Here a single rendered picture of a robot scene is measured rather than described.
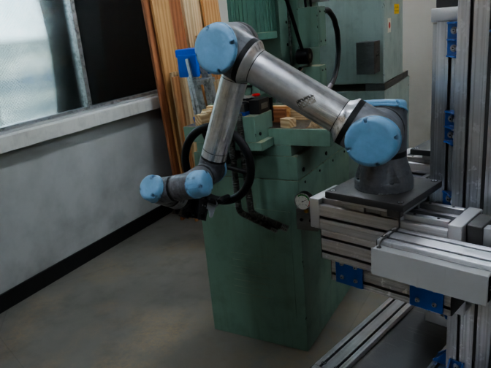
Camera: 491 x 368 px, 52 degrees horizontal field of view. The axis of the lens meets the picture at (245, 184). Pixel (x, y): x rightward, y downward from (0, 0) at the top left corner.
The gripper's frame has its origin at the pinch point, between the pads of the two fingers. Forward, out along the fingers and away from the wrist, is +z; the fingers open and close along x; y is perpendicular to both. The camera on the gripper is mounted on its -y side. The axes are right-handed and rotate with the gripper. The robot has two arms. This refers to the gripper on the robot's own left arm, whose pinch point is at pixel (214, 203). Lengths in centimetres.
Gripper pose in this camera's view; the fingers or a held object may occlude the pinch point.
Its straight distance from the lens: 171.9
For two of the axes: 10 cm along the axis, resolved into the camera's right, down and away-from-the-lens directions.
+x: 8.8, 0.7, -4.8
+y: -1.7, 9.7, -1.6
